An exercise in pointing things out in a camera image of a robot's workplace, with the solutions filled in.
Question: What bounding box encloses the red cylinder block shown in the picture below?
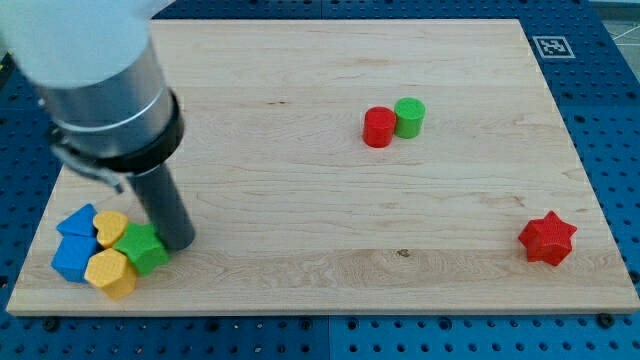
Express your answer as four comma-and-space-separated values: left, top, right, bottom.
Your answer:
362, 106, 396, 148

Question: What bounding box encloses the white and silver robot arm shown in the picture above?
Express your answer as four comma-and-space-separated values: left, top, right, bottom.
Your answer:
1, 0, 195, 250

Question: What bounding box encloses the blue cube block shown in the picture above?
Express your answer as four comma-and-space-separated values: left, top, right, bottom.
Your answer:
51, 235, 99, 283

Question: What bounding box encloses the white fiducial marker tag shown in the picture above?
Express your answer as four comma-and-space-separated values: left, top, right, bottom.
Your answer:
532, 35, 575, 59

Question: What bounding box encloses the blue triangle block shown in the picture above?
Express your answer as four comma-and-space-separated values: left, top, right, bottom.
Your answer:
56, 204, 97, 237

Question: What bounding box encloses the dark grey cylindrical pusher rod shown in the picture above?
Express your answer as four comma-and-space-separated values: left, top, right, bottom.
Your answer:
127, 164, 195, 251

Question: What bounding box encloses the light wooden board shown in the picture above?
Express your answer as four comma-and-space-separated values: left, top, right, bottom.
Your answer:
7, 19, 639, 317

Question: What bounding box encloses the yellow hexagon block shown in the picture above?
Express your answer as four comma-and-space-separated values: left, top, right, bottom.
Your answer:
84, 248, 137, 300

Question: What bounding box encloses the yellow heart block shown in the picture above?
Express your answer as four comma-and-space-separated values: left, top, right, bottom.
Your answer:
93, 210, 129, 248

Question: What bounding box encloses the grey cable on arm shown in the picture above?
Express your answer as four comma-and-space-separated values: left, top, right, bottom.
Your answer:
48, 127, 125, 195

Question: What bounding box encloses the red star block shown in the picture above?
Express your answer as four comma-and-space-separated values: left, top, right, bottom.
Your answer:
518, 211, 578, 266

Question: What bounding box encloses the green star block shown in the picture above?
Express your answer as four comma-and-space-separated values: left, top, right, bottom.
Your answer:
113, 222, 170, 276

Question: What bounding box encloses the green cylinder block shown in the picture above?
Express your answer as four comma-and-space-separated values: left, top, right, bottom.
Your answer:
394, 97, 426, 139

